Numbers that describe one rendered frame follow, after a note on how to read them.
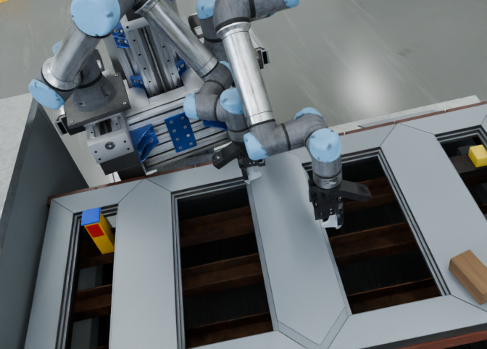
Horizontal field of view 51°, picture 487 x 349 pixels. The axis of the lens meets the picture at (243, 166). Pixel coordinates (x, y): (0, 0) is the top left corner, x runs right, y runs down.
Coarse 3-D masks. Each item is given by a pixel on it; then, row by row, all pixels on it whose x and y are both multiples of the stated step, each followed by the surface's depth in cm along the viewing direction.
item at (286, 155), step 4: (284, 152) 175; (288, 152) 174; (272, 156) 174; (276, 156) 174; (280, 156) 174; (284, 156) 173; (288, 156) 173; (292, 156) 173; (296, 156) 172; (268, 160) 173; (272, 160) 173; (276, 160) 173; (280, 160) 172
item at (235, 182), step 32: (480, 128) 169; (352, 160) 171; (384, 160) 166; (192, 192) 172; (256, 224) 157; (320, 224) 153; (416, 224) 147; (64, 288) 152; (448, 288) 131; (64, 320) 146
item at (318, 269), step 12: (288, 264) 144; (300, 264) 143; (312, 264) 142; (324, 264) 142; (276, 276) 142; (288, 276) 141; (300, 276) 141; (312, 276) 140; (324, 276) 139; (276, 288) 139; (288, 288) 138
